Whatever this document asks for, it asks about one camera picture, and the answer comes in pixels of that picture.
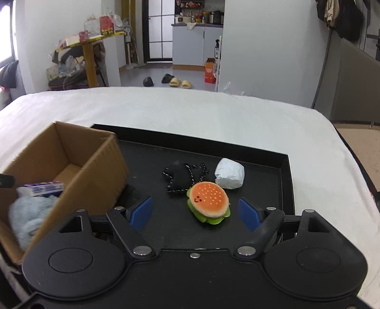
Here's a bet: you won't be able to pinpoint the white wrapped bundle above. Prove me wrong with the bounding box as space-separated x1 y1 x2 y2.
214 158 245 190

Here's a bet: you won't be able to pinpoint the clear plastic bag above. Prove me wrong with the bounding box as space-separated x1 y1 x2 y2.
111 13 124 32

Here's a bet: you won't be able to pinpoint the black grid glass door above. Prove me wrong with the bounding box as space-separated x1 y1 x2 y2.
142 0 174 63

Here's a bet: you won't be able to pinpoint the white kitchen cabinet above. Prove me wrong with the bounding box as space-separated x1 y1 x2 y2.
172 24 223 66

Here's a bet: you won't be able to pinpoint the hanging clothes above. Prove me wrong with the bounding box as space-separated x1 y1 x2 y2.
315 0 339 29

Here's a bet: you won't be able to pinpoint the white standing fan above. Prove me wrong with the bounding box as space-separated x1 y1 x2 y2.
124 25 140 70

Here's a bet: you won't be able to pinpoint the dark cloth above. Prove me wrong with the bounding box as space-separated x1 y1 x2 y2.
0 61 19 90

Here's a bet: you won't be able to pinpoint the orange box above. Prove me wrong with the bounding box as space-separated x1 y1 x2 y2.
204 58 217 84

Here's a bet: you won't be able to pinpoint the burger plush toy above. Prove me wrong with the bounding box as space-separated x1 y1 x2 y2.
186 182 231 225

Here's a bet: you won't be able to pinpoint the brown cardboard box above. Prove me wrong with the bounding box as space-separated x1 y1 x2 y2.
0 120 129 265

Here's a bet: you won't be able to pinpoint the yellow round table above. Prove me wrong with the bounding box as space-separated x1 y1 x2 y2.
55 31 127 88

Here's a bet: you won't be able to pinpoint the blue fluffy cloth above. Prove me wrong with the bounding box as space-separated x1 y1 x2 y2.
8 194 61 251

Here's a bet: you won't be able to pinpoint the black pouch with cord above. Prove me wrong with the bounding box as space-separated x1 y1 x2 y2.
163 162 208 195

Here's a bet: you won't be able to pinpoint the hanging black bag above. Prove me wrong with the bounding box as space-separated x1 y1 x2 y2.
335 0 364 42

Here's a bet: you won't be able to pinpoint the white narrow rack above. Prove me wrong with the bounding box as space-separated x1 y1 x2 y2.
215 36 223 91

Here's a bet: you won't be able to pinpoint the glass jar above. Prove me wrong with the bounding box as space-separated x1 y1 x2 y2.
85 16 100 38

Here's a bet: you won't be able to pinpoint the red carton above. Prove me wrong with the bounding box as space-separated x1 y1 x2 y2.
99 15 116 35

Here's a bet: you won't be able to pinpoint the grey padded board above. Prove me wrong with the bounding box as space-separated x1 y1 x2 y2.
329 38 380 122

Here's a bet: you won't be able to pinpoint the pink and blue tissue packet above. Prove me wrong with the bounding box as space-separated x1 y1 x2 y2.
16 181 65 198

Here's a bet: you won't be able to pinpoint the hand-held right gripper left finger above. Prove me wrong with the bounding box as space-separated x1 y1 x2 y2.
58 196 157 260

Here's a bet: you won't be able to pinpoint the pile of clutter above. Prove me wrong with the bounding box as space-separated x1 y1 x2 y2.
46 42 107 91

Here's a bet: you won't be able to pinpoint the grey door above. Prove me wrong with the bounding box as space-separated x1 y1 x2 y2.
359 0 380 61

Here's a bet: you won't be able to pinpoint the black tray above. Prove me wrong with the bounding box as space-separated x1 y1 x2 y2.
89 123 296 247

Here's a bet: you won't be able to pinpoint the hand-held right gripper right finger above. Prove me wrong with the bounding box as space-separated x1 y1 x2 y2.
233 197 333 260

